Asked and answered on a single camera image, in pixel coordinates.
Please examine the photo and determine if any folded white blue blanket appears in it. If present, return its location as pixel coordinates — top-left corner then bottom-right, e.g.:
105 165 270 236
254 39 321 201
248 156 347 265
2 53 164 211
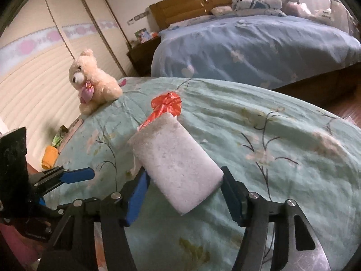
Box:
231 0 287 17

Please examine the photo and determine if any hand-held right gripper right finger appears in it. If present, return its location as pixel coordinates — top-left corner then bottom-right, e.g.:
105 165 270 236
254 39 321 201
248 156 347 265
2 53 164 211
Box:
220 166 332 271

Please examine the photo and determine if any white foam block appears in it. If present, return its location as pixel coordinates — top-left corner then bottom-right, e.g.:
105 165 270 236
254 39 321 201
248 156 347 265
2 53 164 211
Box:
127 113 224 215

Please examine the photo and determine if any person's left forearm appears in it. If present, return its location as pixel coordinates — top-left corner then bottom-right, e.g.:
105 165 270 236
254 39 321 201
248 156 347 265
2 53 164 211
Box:
0 224 47 271

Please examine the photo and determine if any cream wardrobe with pink band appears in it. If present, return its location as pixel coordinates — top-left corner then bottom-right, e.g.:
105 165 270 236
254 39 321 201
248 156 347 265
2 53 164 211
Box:
0 0 133 173

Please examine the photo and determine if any wall switch panel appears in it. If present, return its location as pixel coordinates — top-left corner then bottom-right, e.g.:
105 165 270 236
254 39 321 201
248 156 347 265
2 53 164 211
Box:
127 13 149 26

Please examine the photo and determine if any orange plush toy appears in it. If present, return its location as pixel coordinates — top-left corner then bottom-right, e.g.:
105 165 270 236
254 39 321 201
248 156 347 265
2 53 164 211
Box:
41 146 59 170

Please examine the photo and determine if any wooden nightstand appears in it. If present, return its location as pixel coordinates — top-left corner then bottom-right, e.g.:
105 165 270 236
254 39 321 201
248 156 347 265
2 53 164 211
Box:
126 35 161 77

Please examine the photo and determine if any red plastic bag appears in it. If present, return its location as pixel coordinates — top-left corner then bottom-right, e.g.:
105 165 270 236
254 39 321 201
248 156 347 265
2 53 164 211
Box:
137 91 182 132

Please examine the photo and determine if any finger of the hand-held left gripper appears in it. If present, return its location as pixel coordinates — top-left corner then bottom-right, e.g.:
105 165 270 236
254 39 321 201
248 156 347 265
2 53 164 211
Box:
30 166 95 194
38 196 68 216

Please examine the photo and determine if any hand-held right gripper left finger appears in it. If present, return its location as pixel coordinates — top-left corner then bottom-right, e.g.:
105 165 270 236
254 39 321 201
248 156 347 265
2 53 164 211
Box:
37 171 151 271

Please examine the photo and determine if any photo frame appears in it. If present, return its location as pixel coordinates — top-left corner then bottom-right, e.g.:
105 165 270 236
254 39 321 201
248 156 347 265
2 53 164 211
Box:
134 28 150 43

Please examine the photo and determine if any white pillow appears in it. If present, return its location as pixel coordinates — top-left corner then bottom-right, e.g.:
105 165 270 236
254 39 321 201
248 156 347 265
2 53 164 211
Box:
210 5 233 16

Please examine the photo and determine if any cream teddy bear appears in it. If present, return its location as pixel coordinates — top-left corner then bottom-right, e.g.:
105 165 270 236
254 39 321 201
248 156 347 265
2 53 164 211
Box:
68 49 124 116

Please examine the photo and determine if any grey bed guard rail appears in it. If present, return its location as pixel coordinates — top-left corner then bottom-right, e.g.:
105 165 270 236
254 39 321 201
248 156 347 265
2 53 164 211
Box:
271 0 353 34

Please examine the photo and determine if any pink white plush cushion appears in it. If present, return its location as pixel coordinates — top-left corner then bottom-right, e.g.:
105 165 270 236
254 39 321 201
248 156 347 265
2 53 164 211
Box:
283 1 312 17

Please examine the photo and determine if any teal floral bedspread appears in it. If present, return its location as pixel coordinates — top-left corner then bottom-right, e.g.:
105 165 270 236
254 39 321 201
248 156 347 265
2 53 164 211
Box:
45 76 361 271

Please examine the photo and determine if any green crumpled packet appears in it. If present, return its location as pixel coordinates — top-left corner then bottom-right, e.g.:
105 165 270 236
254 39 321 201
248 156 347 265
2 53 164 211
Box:
52 126 69 148

